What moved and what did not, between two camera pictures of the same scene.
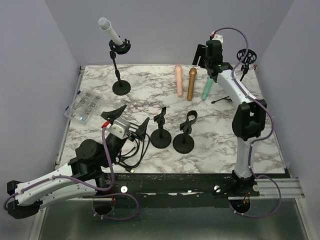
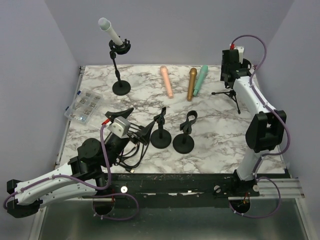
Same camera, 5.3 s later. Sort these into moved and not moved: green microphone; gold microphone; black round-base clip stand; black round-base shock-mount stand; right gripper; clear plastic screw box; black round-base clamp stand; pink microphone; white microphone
Moved: right gripper; pink microphone; green microphone
Not moved: gold microphone; black round-base shock-mount stand; white microphone; black round-base clip stand; clear plastic screw box; black round-base clamp stand
